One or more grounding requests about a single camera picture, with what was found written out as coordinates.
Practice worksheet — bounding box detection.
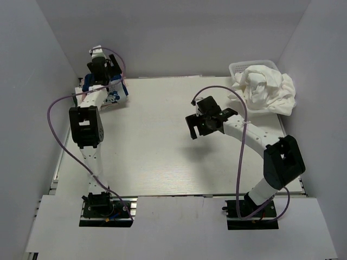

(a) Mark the blue t-shirt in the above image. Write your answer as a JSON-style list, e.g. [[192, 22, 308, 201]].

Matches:
[[82, 74, 128, 106]]

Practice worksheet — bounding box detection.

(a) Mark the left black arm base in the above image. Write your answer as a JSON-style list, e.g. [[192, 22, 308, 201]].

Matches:
[[79, 199, 133, 228]]

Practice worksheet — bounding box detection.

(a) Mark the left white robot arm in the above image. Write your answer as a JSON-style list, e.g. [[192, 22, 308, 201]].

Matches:
[[69, 48, 128, 216]]

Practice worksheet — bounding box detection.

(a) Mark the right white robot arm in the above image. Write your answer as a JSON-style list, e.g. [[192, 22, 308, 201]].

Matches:
[[185, 96, 306, 216]]

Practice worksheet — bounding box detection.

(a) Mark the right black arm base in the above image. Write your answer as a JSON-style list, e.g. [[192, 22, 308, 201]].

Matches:
[[221, 197, 280, 231]]

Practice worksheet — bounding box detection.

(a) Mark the crumpled white t-shirts pile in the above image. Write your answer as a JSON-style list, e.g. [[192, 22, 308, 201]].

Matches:
[[232, 64, 296, 117]]

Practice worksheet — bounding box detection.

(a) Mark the folded pink t-shirt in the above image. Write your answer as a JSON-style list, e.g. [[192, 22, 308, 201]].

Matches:
[[81, 77, 130, 111]]

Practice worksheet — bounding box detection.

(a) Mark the white plastic basket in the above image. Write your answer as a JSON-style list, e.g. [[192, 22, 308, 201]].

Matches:
[[228, 60, 279, 114]]

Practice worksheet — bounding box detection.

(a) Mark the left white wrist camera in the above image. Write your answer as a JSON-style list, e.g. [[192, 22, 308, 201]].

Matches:
[[89, 45, 106, 59]]

